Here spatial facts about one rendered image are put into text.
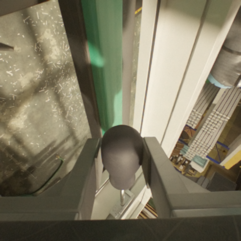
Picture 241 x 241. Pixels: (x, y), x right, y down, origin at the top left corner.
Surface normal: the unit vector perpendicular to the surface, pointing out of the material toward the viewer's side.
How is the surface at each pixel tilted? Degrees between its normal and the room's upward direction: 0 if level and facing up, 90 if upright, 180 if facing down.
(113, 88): 0
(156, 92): 90
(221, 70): 96
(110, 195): 90
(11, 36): 0
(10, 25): 0
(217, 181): 90
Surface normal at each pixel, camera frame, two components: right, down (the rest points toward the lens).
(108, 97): 0.77, 0.50
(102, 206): -0.01, -0.62
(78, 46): -0.64, 0.61
